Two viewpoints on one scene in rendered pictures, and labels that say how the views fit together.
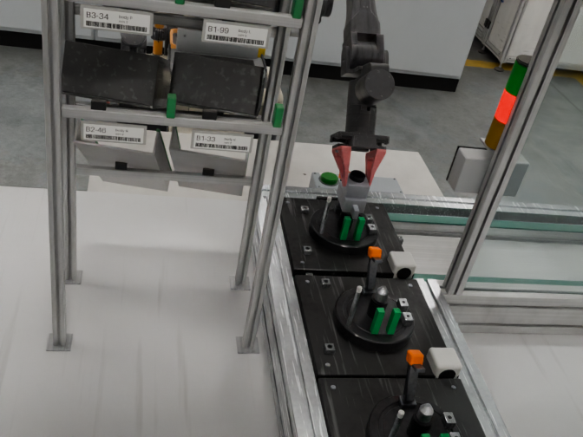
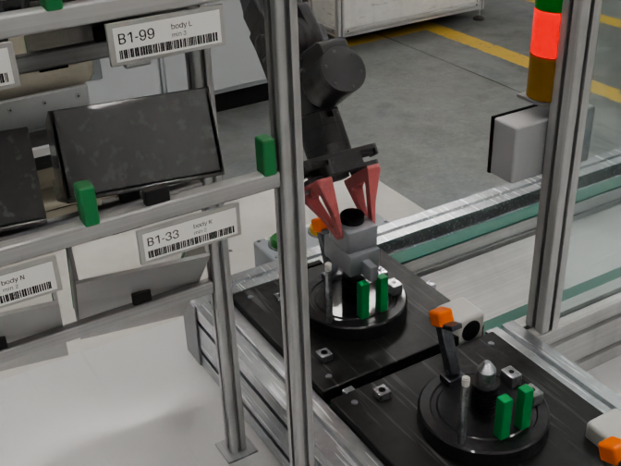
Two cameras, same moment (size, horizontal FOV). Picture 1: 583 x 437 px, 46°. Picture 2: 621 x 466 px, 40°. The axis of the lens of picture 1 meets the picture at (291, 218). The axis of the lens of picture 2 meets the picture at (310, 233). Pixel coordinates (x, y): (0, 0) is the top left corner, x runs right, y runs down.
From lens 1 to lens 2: 34 cm
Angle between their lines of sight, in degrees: 13
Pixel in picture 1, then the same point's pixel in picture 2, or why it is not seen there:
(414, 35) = (232, 39)
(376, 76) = (334, 59)
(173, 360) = not seen: outside the picture
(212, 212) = (135, 358)
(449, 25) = not seen: hidden behind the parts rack
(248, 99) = (201, 147)
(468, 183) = (527, 164)
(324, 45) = (124, 89)
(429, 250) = (464, 284)
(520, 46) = (354, 13)
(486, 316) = (593, 342)
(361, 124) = (330, 140)
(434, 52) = not seen: hidden behind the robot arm
